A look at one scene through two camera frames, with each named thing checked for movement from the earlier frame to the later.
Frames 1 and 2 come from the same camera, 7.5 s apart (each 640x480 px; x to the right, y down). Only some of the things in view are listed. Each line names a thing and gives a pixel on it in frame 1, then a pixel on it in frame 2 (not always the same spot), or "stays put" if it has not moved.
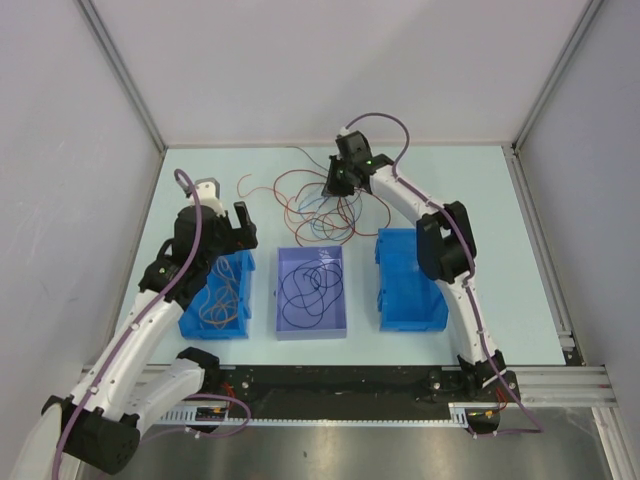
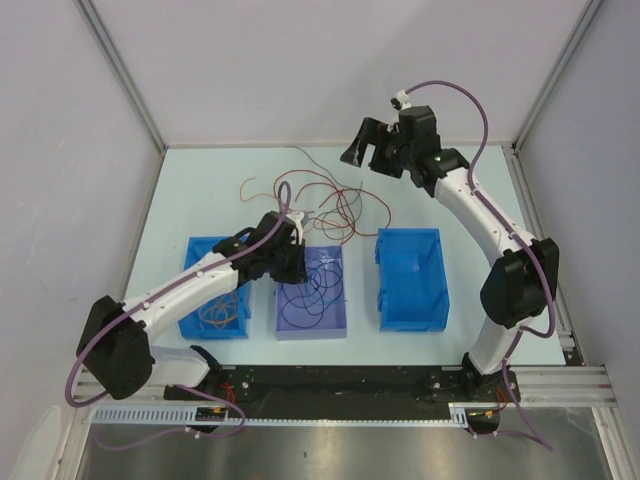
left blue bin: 222,308 stays put
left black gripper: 240,237 -> 298,273
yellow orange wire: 221,309 stays put
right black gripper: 331,188 -> 373,133
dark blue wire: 309,288 stays put
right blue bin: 408,299 stays put
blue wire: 311,228 -> 315,299
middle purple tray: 310,293 stays put
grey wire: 308,156 stays put
